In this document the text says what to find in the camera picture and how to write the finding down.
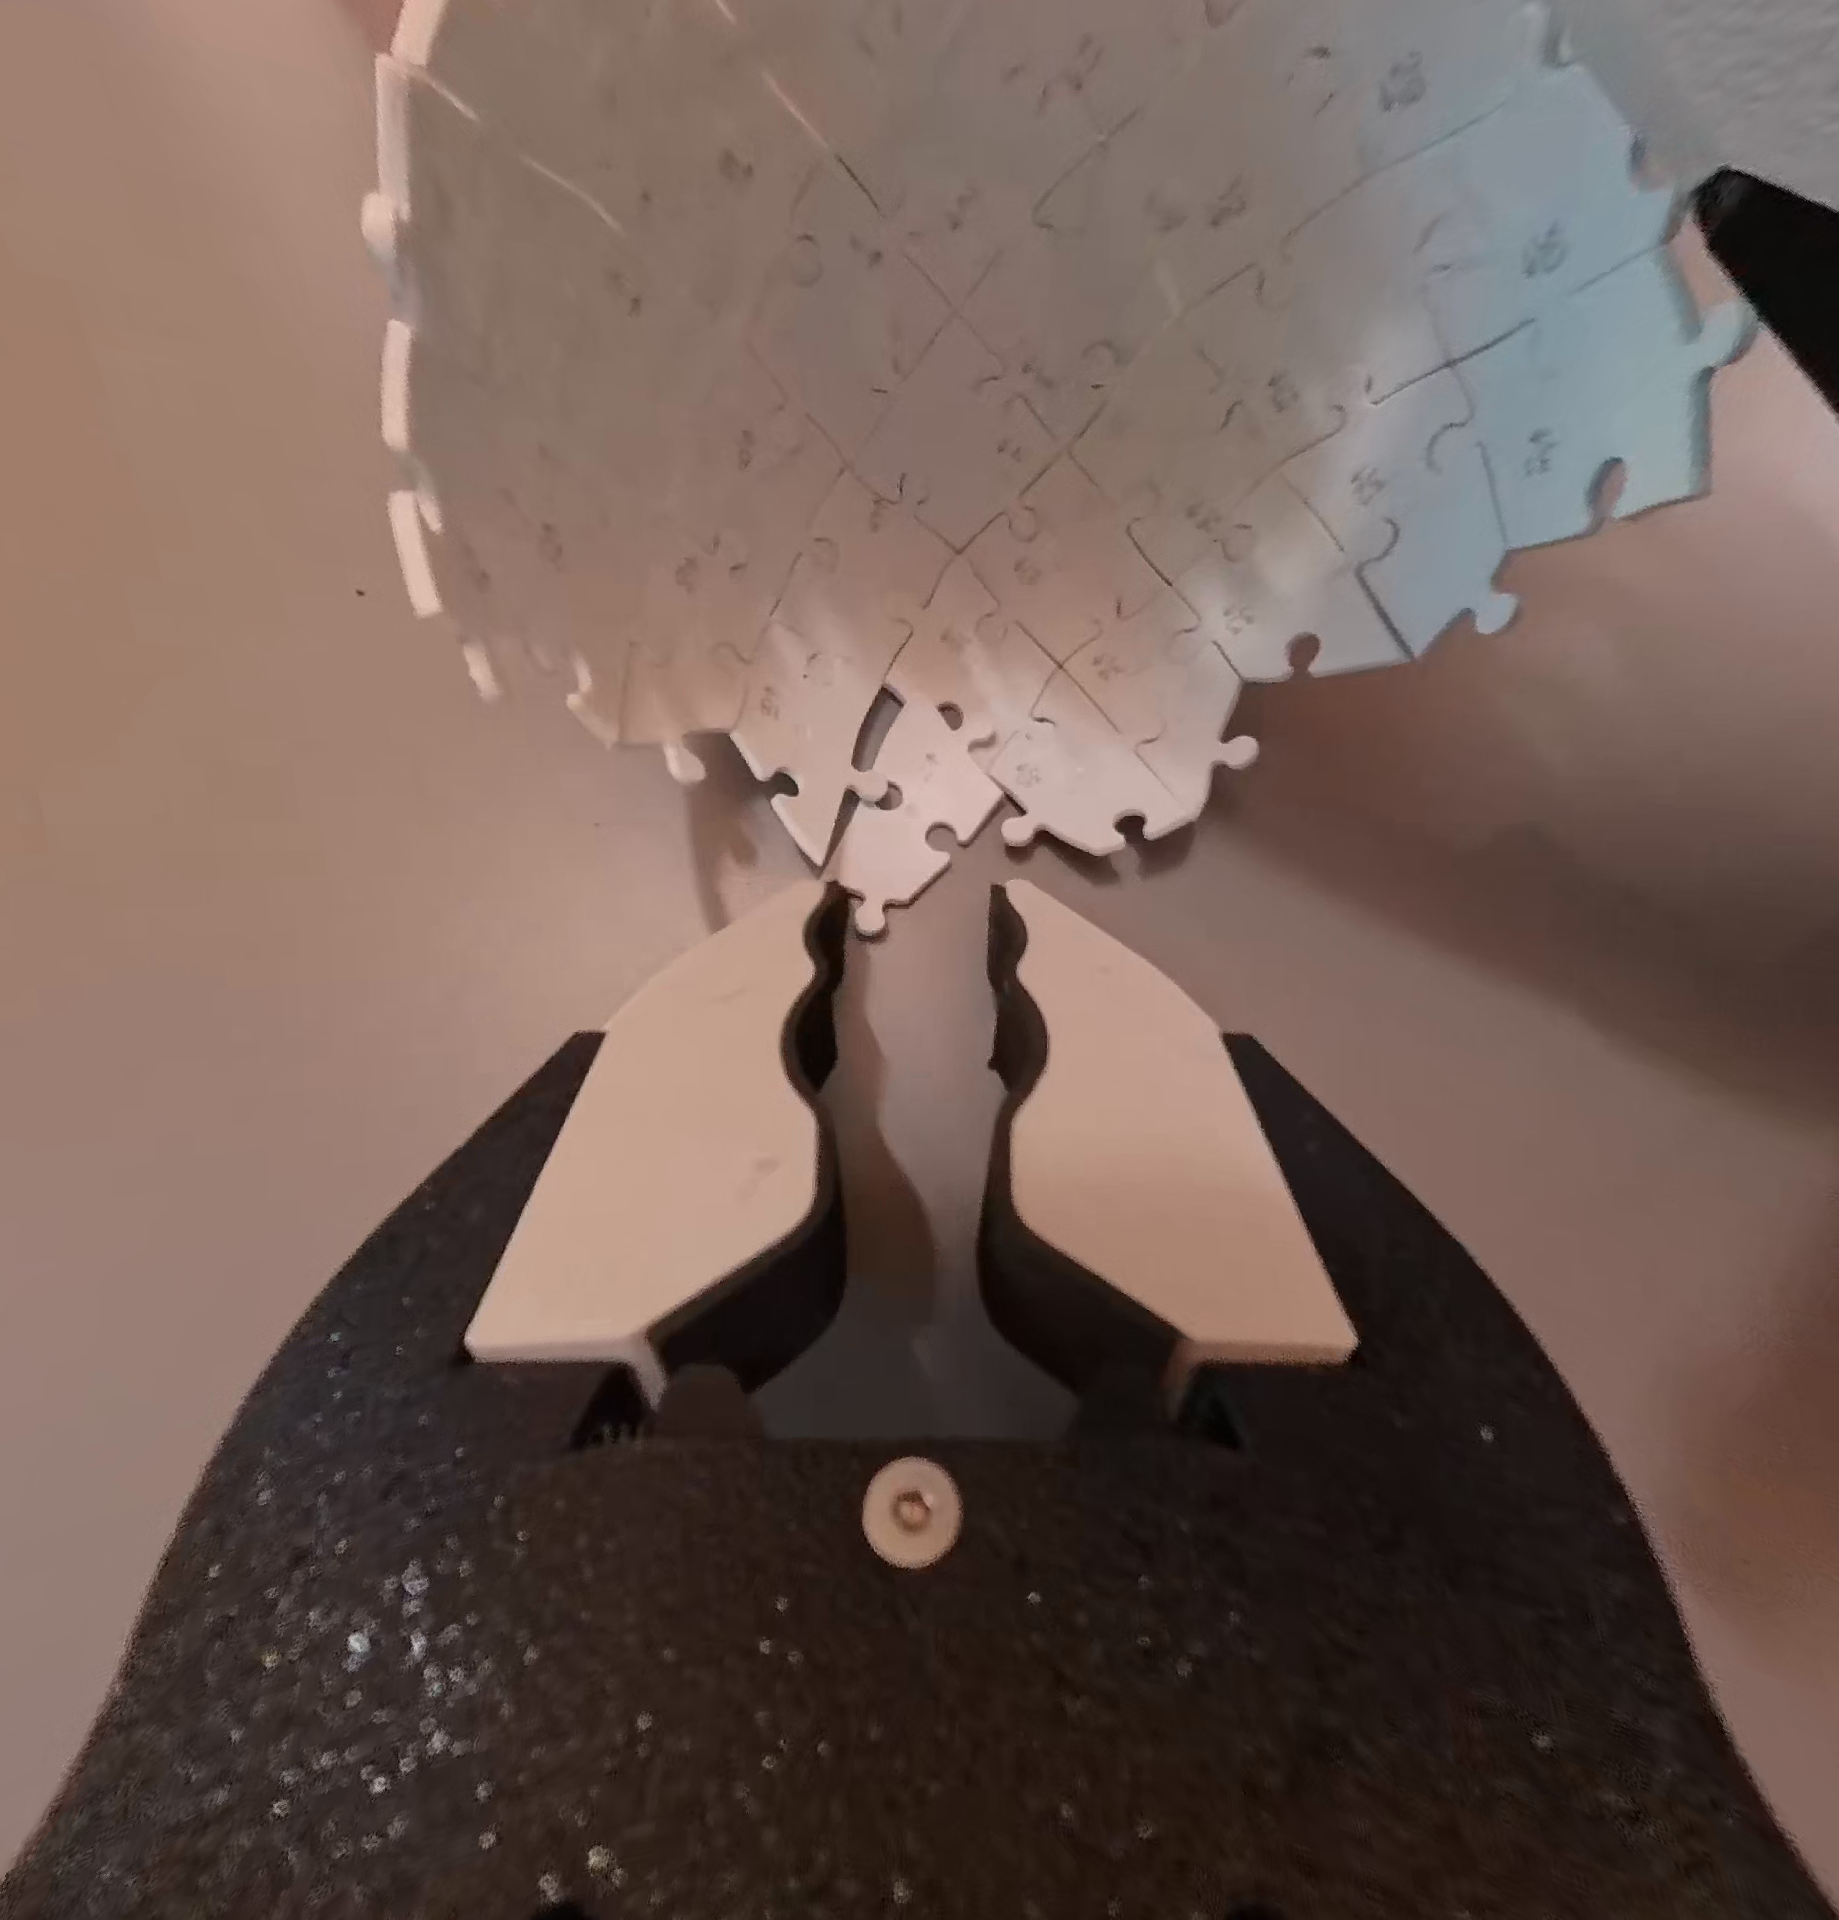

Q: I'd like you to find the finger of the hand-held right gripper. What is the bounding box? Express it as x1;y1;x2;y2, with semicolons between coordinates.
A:
1549;0;1839;452

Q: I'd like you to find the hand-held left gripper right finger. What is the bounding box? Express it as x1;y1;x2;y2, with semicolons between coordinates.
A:
985;879;1361;1411

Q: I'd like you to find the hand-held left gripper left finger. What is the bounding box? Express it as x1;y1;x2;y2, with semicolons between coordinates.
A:
465;883;844;1401

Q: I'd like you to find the single white jigsaw piece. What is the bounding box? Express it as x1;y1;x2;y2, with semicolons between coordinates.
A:
842;688;1001;941

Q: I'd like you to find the partly built puzzle ball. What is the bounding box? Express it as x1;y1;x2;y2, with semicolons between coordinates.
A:
362;0;1757;871

